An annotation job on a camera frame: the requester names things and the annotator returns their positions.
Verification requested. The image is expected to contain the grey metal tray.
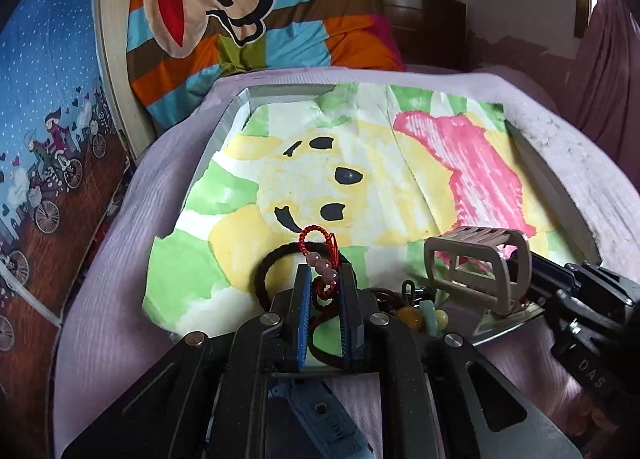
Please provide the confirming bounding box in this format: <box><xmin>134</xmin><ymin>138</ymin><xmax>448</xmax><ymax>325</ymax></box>
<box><xmin>167</xmin><ymin>81</ymin><xmax>601</xmax><ymax>345</ymax></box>

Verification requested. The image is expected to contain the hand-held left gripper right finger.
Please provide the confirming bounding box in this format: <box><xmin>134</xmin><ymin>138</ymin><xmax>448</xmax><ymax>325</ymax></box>
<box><xmin>339</xmin><ymin>264</ymin><xmax>593</xmax><ymax>459</ymax></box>

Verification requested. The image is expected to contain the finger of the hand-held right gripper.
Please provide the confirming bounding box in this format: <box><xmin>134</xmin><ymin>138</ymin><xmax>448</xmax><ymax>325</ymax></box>
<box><xmin>527</xmin><ymin>250</ymin><xmax>586</xmax><ymax>292</ymax></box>
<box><xmin>522</xmin><ymin>289</ymin><xmax>566</xmax><ymax>327</ymax></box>

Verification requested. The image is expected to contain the white cabinet panel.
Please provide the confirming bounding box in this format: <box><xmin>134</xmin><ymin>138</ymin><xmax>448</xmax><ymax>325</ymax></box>
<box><xmin>94</xmin><ymin>0</ymin><xmax>163</xmax><ymax>162</ymax></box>

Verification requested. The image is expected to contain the red cord bead bracelet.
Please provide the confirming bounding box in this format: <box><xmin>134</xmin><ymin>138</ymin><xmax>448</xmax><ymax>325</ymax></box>
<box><xmin>298</xmin><ymin>224</ymin><xmax>347</xmax><ymax>312</ymax></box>

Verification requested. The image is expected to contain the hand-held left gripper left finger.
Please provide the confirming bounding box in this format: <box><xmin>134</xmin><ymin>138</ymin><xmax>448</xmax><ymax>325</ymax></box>
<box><xmin>60</xmin><ymin>264</ymin><xmax>313</xmax><ymax>459</ymax></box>

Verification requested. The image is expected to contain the striped monkey print blanket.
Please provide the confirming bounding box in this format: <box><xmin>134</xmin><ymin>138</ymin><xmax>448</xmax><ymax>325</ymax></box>
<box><xmin>122</xmin><ymin>0</ymin><xmax>406</xmax><ymax>132</ymax></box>

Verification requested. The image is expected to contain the black hair tie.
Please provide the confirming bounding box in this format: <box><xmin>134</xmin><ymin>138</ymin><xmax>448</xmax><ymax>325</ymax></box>
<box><xmin>253</xmin><ymin>240</ymin><xmax>346</xmax><ymax>367</ymax></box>

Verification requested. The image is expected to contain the blue printed fabric wardrobe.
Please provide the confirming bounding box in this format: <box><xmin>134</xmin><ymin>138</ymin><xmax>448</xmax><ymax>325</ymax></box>
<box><xmin>0</xmin><ymin>0</ymin><xmax>137</xmax><ymax>355</ymax></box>

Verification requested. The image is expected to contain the dark wooden headboard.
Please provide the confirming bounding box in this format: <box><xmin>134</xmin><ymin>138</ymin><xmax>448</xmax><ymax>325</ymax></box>
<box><xmin>379</xmin><ymin>0</ymin><xmax>469</xmax><ymax>74</ymax></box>

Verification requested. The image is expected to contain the beige hair claw clip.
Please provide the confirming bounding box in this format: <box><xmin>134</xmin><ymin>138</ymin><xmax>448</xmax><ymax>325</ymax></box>
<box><xmin>423</xmin><ymin>227</ymin><xmax>533</xmax><ymax>317</ymax></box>

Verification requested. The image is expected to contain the blue wrist watch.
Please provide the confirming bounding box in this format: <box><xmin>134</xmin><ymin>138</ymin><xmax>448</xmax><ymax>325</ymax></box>
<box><xmin>267</xmin><ymin>378</ymin><xmax>377</xmax><ymax>459</ymax></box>

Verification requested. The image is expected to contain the pink curtain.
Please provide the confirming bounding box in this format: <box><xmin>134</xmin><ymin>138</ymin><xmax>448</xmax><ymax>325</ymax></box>
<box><xmin>572</xmin><ymin>0</ymin><xmax>640</xmax><ymax>150</ymax></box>

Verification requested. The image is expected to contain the yellow green bead charm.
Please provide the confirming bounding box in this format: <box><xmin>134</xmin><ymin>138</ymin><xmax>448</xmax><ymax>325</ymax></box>
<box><xmin>370</xmin><ymin>288</ymin><xmax>452</xmax><ymax>338</ymax></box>

